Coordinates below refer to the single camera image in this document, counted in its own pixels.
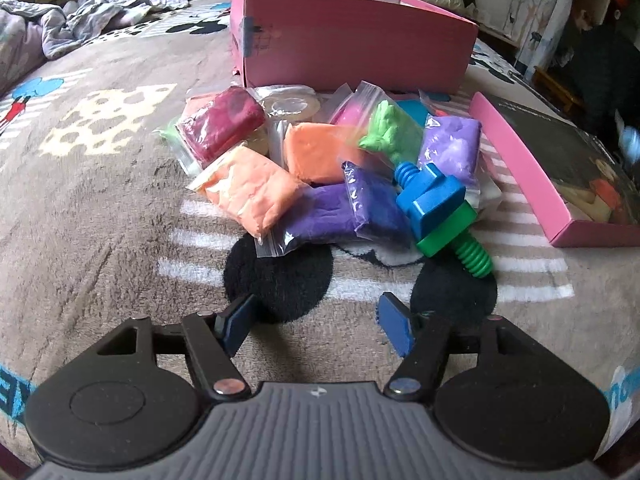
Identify pile of colourful clay bags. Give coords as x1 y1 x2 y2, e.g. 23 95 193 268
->
155 80 501 261

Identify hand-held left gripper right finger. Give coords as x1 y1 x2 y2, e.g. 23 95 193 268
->
377 292 538 403

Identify clear tape roll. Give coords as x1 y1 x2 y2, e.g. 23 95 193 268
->
260 85 321 121

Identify pink box lid with photo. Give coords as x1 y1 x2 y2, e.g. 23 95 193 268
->
469 91 640 250

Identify dark jacket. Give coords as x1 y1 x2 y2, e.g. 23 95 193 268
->
555 0 640 136

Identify green and white cloth wardrobe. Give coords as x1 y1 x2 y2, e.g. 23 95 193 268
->
480 0 621 86

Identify crumpled grey white clothes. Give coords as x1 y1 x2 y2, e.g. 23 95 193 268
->
0 0 191 58

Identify blue and green toy bolt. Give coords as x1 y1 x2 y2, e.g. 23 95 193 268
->
394 161 495 280

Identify purple quilt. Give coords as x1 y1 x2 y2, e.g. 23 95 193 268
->
0 0 51 93

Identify wooden stool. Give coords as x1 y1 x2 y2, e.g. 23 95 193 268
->
532 65 586 116

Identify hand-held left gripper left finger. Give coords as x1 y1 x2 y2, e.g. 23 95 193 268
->
97 294 257 402

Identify pink cardboard box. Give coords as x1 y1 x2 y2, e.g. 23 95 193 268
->
230 0 480 96

